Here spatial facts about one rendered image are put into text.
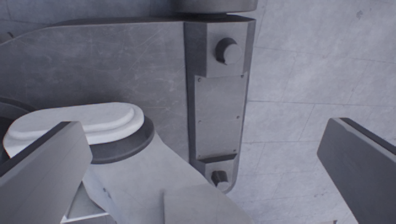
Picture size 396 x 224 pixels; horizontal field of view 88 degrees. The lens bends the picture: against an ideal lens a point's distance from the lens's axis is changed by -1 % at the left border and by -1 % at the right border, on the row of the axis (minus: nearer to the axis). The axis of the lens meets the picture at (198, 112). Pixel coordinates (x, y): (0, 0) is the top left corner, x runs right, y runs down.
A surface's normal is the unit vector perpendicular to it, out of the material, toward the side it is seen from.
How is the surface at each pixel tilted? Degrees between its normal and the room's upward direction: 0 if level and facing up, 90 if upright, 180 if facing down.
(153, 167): 90
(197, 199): 115
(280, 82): 0
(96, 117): 90
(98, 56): 0
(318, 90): 0
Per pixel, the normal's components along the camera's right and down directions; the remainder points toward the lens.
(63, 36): 0.21, 0.48
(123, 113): -0.01, -0.87
